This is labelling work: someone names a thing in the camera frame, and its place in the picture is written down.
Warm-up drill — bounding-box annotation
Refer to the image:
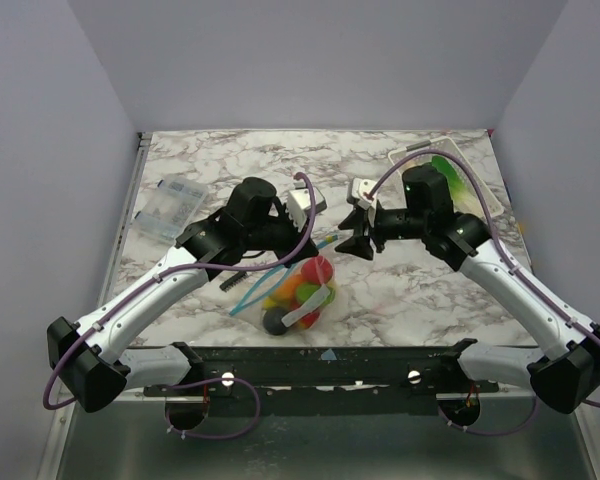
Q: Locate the clear plastic screw box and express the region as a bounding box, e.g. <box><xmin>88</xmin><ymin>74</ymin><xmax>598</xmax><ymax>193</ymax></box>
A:
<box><xmin>132</xmin><ymin>174</ymin><xmax>209</xmax><ymax>244</ymax></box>

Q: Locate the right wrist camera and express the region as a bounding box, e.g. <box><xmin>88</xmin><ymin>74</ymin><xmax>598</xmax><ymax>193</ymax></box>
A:
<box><xmin>346</xmin><ymin>178</ymin><xmax>378</xmax><ymax>210</ymax></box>

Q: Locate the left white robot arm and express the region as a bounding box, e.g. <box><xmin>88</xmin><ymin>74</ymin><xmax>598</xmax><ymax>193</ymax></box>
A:
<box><xmin>46</xmin><ymin>173</ymin><xmax>326</xmax><ymax>413</ymax></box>

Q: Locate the aluminium frame rail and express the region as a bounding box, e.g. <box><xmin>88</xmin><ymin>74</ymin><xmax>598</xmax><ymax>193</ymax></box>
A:
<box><xmin>54</xmin><ymin>132</ymin><xmax>154</xmax><ymax>401</ymax></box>

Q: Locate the yellow banana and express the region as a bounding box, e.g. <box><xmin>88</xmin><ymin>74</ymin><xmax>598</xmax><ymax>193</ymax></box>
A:
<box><xmin>262</xmin><ymin>296</ymin><xmax>296</xmax><ymax>311</ymax></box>

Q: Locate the clear zip top bag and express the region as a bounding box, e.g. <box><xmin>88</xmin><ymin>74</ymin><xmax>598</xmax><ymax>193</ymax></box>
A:
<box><xmin>229</xmin><ymin>234</ymin><xmax>338</xmax><ymax>336</ymax></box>

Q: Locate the green lime fruit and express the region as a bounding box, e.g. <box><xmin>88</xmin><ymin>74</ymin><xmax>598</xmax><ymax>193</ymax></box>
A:
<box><xmin>295</xmin><ymin>283</ymin><xmax>336</xmax><ymax>308</ymax></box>

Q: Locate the red strawberry toy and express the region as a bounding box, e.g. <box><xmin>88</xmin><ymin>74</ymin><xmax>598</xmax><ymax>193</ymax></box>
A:
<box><xmin>301</xmin><ymin>255</ymin><xmax>334</xmax><ymax>285</ymax></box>

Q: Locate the white plastic basket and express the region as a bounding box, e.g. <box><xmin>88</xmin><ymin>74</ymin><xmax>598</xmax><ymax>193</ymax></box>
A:
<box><xmin>388</xmin><ymin>136</ymin><xmax>505</xmax><ymax>220</ymax></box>

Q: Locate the dark avocado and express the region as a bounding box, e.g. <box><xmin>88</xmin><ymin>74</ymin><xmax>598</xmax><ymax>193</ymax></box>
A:
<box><xmin>262</xmin><ymin>306</ymin><xmax>288</xmax><ymax>336</ymax></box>

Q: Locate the green white leek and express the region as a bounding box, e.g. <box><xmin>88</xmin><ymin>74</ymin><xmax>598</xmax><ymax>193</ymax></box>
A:
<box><xmin>431</xmin><ymin>155</ymin><xmax>473</xmax><ymax>213</ymax></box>

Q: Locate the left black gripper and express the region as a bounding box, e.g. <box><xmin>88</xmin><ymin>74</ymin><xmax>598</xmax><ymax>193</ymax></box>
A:
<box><xmin>243</xmin><ymin>203</ymin><xmax>320</xmax><ymax>269</ymax></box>

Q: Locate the black comb strip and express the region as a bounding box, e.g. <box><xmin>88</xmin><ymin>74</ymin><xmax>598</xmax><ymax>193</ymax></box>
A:
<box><xmin>219</xmin><ymin>271</ymin><xmax>248</xmax><ymax>292</ymax></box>

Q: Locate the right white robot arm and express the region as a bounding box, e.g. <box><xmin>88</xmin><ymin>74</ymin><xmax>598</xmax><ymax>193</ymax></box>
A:
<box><xmin>336</xmin><ymin>165</ymin><xmax>600</xmax><ymax>414</ymax></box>

